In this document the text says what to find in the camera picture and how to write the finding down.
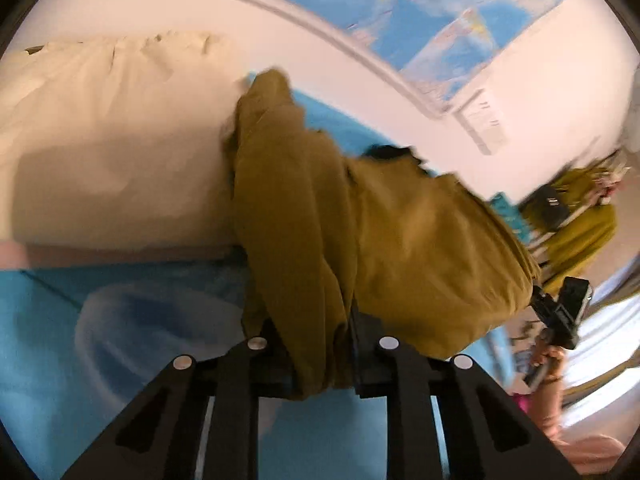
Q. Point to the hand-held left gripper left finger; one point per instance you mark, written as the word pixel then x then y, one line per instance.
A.
pixel 240 385

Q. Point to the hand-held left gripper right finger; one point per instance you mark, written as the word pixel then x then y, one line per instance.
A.
pixel 410 400

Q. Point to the olive green jacket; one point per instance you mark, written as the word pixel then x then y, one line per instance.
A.
pixel 400 240

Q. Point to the person's right forearm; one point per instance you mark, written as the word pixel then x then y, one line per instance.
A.
pixel 590 452

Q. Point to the person's right hand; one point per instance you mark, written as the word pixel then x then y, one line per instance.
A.
pixel 547 360

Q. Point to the olive hanging cloth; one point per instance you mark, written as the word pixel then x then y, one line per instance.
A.
pixel 585 240

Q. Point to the black handbag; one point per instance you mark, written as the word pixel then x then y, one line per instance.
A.
pixel 547 207

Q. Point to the teal perforated plastic rack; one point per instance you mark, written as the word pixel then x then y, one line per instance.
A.
pixel 505 210

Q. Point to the blue jellyfish printed bed sheet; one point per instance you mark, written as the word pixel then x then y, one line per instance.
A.
pixel 100 360

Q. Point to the pink folded cloth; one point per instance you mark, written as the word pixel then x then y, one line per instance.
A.
pixel 50 255

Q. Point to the cream folded cloth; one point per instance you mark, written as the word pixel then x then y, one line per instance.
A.
pixel 100 135

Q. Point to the colourful wall map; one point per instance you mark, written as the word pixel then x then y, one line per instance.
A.
pixel 425 15

